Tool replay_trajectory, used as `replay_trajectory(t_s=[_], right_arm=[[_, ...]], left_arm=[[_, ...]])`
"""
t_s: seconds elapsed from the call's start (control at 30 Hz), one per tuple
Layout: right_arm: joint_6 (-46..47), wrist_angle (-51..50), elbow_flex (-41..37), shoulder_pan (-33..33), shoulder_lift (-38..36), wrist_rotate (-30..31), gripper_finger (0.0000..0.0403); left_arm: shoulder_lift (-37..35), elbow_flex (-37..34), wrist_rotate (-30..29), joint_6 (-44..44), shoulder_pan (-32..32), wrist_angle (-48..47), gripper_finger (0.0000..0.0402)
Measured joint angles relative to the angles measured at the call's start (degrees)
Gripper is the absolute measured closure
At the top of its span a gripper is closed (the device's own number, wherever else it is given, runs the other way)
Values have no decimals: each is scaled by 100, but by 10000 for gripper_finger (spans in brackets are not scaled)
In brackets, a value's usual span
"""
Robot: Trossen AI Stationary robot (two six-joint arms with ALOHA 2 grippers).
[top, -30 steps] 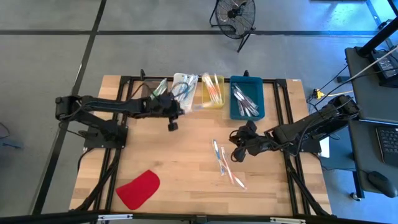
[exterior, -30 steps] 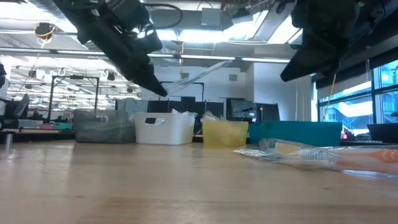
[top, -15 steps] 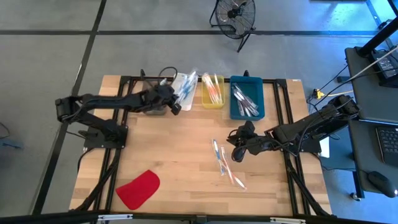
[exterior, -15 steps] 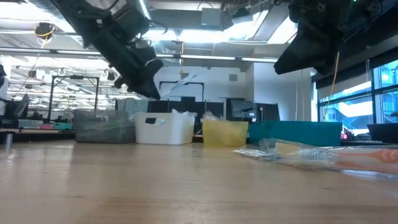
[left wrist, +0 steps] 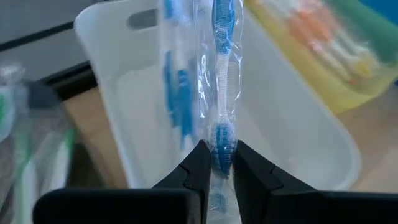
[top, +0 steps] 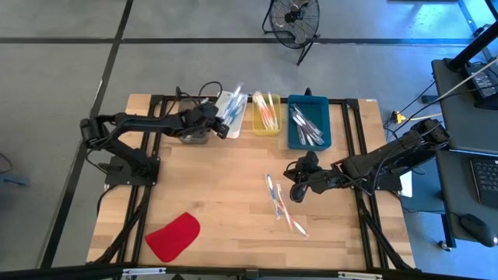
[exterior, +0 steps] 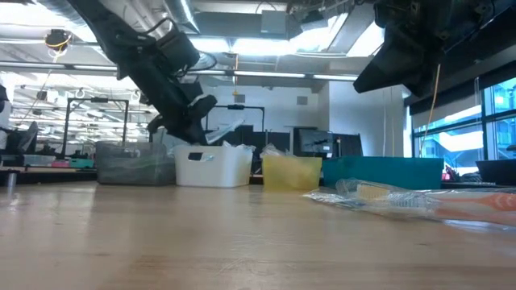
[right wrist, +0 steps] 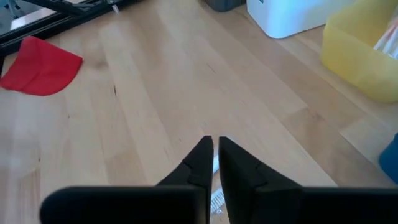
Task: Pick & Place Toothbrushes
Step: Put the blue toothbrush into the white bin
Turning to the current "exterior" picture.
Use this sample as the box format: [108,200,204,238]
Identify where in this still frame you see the black partition panels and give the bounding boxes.
[209,124,292,157]

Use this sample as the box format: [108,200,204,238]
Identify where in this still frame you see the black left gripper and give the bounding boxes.
[120,60,218,146]

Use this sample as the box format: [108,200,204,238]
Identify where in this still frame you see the white plastic bin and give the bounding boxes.
[173,144,255,189]

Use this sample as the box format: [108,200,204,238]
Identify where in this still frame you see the large window black frame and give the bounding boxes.
[410,76,516,162]

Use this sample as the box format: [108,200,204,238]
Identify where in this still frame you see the black ceiling device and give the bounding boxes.
[44,28,74,52]

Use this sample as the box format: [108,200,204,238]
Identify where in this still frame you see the black office chair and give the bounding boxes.
[0,120,41,166]

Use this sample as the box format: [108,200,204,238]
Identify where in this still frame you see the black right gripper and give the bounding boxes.
[353,0,487,98]

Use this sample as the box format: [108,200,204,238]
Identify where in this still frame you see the ceiling strip light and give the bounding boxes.
[185,68,360,81]

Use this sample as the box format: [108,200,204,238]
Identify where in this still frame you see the teal box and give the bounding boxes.
[68,158,96,169]

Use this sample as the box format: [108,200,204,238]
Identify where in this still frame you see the yellow hanging cable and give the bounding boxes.
[418,63,443,158]

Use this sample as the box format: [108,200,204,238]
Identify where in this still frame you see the black cabinet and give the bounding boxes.
[293,127,364,158]

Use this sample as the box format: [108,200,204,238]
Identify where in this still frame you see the black metal gantry frame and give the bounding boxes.
[204,103,266,132]
[61,97,131,159]

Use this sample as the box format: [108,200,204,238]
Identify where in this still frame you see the yellow plastic bin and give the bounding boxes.
[261,155,323,192]

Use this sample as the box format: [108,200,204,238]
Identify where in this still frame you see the black desk monitor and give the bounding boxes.
[475,159,516,183]

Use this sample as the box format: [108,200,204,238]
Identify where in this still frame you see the wooden desk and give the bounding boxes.
[0,164,98,185]

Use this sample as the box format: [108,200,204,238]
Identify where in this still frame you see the teal blue plastic bin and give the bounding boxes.
[321,155,445,191]

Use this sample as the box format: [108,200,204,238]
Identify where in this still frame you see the grey ceiling box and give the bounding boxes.
[260,10,289,35]

